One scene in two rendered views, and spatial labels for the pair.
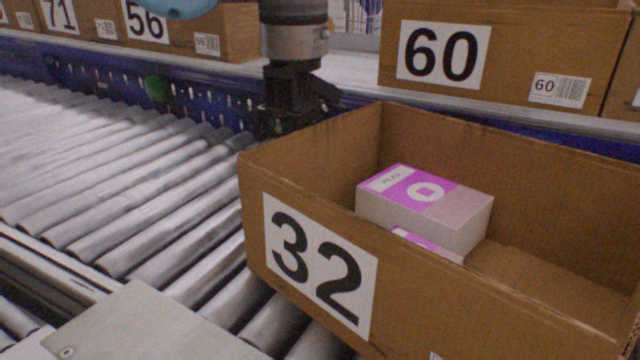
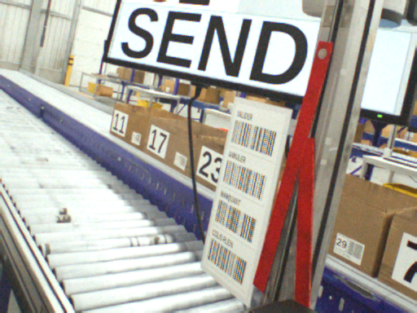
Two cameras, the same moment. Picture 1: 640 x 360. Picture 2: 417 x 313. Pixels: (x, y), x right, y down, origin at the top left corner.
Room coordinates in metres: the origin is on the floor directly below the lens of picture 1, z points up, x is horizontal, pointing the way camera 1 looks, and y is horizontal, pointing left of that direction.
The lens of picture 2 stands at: (0.44, 0.96, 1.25)
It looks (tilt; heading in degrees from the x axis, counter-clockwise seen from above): 3 degrees down; 19
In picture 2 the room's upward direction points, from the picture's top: 12 degrees clockwise
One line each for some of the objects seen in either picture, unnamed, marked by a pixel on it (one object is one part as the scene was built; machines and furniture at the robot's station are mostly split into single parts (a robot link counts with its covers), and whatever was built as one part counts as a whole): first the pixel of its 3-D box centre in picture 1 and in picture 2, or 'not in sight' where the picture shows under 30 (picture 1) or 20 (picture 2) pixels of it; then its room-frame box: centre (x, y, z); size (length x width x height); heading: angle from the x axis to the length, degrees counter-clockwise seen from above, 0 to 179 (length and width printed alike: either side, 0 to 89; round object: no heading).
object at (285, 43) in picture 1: (296, 40); not in sight; (0.57, 0.03, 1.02); 0.10 x 0.09 x 0.05; 60
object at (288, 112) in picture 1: (293, 102); not in sight; (0.56, 0.04, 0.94); 0.09 x 0.08 x 0.12; 150
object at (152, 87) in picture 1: (154, 89); not in sight; (1.08, 0.44, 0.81); 0.07 x 0.01 x 0.07; 60
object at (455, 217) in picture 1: (420, 211); not in sight; (0.51, -0.15, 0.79); 0.16 x 0.11 x 0.07; 46
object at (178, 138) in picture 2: not in sight; (195, 147); (2.05, 1.69, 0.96); 0.39 x 0.29 x 0.17; 60
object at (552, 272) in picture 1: (437, 229); not in sight; (0.41, -0.14, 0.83); 0.39 x 0.29 x 0.17; 46
